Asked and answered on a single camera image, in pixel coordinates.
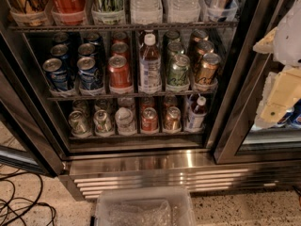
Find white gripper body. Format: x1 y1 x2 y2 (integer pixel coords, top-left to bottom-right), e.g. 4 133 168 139
273 0 301 67

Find gold can top shelf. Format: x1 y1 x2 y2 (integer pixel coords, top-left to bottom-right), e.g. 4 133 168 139
8 0 48 26

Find red can shelf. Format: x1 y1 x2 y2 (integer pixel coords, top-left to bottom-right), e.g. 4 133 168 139
107 56 134 94
141 107 158 133

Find black cables on floor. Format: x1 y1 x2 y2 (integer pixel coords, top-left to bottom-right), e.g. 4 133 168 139
0 163 57 226

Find clear water bottle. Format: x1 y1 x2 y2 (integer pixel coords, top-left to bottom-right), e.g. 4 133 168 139
130 0 163 24
163 0 200 24

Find stainless steel fridge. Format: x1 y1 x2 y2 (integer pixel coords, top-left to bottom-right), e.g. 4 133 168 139
0 0 301 201

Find blue pepsi can front right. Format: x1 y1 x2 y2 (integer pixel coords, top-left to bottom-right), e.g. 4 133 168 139
77 56 103 95

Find clear water bottle left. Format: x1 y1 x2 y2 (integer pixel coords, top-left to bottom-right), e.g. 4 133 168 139
130 0 163 24

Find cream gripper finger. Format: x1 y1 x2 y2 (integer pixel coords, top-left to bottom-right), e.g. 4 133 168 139
254 66 301 129
253 27 277 54

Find clear water bottle right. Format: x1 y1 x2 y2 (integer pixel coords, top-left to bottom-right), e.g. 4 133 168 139
163 0 200 24

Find blue pepsi can front left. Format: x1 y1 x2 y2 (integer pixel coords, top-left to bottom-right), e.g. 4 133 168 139
42 58 74 92

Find blue pepsi can right compartment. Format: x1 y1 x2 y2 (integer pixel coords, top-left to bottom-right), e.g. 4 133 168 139
289 102 301 129

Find green striped can top shelf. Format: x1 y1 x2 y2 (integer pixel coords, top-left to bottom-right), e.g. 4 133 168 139
91 0 125 25

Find open fridge door left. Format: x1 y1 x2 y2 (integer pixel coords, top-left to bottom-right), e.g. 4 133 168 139
0 47 65 177

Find gold can shelf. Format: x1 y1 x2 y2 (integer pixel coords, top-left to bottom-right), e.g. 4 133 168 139
8 0 48 26
194 53 221 89

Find clear bottle bottom shelf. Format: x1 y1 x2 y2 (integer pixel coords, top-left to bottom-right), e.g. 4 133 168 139
115 107 137 136

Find copper can bottom shelf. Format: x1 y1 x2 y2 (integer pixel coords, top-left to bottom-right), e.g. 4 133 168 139
164 106 182 133

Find brown tea bottle white cap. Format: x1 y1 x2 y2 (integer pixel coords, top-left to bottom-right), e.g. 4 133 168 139
139 34 162 94

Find green can middle shelf front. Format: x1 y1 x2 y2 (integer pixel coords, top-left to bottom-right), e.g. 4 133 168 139
166 54 190 91

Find small tea bottle bottom shelf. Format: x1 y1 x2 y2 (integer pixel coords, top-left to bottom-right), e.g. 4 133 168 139
185 96 207 132

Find red can middle shelf front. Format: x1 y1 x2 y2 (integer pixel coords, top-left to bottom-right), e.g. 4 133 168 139
107 56 134 94

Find red can bottom shelf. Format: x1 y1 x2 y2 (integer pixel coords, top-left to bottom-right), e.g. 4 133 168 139
141 107 158 133

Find gold can middle shelf front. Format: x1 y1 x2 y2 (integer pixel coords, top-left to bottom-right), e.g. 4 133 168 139
194 53 221 89

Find green can bottom far left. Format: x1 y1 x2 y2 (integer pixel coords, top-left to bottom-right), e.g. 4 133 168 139
69 110 92 138

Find clear plastic bin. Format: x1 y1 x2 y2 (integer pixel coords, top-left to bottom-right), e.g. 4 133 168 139
94 186 197 226

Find blue pepsi can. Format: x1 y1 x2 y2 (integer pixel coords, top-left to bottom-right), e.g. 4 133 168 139
77 56 103 95
42 58 74 92

